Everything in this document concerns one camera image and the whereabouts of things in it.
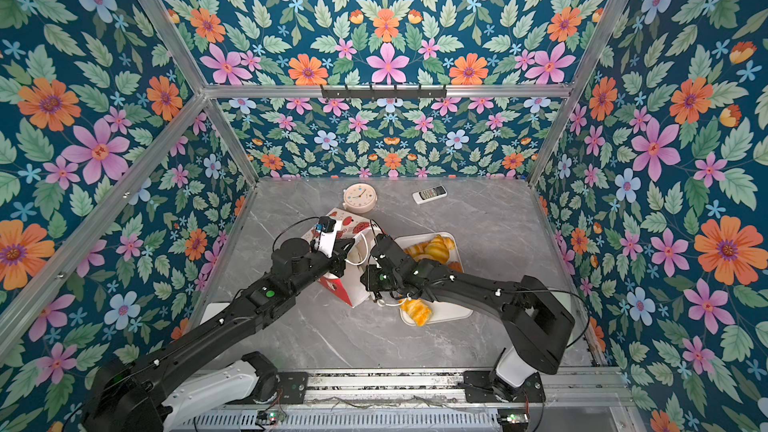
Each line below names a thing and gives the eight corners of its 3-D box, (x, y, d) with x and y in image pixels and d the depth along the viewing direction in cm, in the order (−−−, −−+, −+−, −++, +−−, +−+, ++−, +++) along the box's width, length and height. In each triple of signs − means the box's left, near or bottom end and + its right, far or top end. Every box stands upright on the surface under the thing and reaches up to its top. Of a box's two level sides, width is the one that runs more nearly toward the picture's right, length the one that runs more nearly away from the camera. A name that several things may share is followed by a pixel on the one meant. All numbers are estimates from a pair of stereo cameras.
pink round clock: (342, 213, 112) (340, 207, 109) (346, 189, 120) (345, 183, 117) (376, 213, 112) (375, 207, 109) (378, 189, 120) (377, 182, 117)
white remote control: (416, 205, 115) (416, 201, 113) (412, 196, 117) (412, 193, 116) (447, 196, 117) (448, 192, 116) (443, 188, 120) (443, 184, 119)
